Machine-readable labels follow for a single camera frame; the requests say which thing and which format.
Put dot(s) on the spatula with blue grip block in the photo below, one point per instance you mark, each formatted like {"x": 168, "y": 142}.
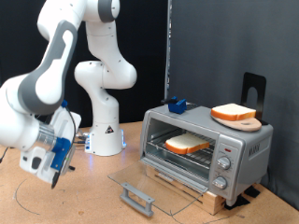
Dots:
{"x": 178, "y": 106}

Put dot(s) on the silver toaster oven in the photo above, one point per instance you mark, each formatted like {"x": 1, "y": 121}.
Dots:
{"x": 255, "y": 149}

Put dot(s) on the tall metal frame pole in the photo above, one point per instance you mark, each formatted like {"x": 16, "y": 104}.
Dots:
{"x": 168, "y": 46}

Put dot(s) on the black curtain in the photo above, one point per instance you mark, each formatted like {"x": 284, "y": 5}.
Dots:
{"x": 15, "y": 37}

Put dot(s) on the white bread slice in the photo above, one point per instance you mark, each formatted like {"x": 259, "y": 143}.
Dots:
{"x": 232, "y": 112}
{"x": 187, "y": 143}

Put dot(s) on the black metal bookend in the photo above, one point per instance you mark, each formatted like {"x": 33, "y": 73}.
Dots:
{"x": 249, "y": 81}

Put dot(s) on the round wooden board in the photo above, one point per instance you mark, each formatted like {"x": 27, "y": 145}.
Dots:
{"x": 246, "y": 125}

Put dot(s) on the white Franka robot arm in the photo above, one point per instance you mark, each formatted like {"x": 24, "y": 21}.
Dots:
{"x": 104, "y": 124}

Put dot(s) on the silver oven knob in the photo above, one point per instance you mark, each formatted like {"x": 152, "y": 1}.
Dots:
{"x": 224, "y": 162}
{"x": 220, "y": 182}

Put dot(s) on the grey curtain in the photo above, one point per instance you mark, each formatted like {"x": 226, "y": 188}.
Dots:
{"x": 233, "y": 37}

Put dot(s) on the wooden slatted crate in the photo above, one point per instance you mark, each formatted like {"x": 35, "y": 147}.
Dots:
{"x": 215, "y": 202}

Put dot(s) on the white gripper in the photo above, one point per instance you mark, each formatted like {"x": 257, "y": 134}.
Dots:
{"x": 64, "y": 124}

